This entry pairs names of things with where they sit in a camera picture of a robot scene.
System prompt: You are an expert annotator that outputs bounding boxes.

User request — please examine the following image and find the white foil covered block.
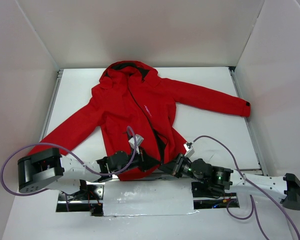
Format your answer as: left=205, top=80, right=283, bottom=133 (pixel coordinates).
left=103, top=179, right=195, bottom=217

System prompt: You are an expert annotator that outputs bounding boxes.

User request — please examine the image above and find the red hooded jacket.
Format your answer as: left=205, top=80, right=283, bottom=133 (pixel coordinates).
left=28, top=59, right=252, bottom=182

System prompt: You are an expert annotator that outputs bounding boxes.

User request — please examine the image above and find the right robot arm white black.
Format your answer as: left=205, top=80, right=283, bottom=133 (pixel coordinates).
left=159, top=154, right=300, bottom=211

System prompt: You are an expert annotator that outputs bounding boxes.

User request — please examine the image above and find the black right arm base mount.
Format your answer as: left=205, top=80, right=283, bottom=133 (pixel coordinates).
left=191, top=181, right=240, bottom=210

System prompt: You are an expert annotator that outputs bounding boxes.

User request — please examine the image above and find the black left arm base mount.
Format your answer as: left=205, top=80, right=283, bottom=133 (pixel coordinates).
left=55, top=180, right=105, bottom=217

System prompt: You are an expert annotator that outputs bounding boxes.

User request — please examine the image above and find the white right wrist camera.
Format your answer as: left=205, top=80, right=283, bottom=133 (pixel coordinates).
left=183, top=142, right=195, bottom=158

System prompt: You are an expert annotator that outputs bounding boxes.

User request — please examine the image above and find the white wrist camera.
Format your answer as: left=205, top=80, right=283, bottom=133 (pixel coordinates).
left=183, top=142, right=195, bottom=158
left=128, top=134, right=144, bottom=151

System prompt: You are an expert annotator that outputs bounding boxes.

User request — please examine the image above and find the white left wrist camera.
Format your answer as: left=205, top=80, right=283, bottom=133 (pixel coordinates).
left=128, top=134, right=144, bottom=151

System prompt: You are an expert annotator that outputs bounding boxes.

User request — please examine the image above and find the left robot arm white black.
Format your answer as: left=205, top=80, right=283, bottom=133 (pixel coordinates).
left=17, top=147, right=160, bottom=200

